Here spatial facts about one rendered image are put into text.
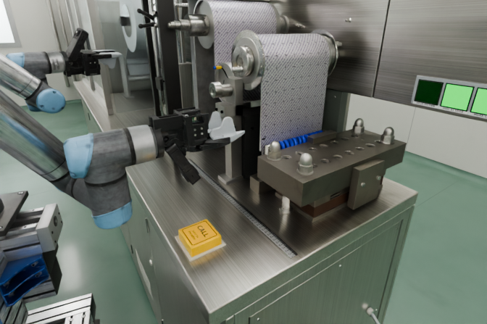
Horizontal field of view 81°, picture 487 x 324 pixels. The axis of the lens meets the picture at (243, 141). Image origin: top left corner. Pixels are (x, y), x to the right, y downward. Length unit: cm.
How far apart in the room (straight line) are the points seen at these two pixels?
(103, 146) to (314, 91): 56
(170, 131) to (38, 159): 25
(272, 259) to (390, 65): 58
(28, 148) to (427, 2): 89
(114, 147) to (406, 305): 166
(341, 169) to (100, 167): 50
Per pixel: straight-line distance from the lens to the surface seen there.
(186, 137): 60
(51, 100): 104
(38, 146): 65
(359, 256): 83
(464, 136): 335
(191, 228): 65
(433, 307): 194
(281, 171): 65
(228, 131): 64
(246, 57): 71
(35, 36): 612
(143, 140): 57
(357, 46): 92
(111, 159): 57
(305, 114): 84
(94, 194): 60
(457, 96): 80
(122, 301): 182
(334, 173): 68
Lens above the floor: 133
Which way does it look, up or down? 22 degrees down
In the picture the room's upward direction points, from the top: straight up
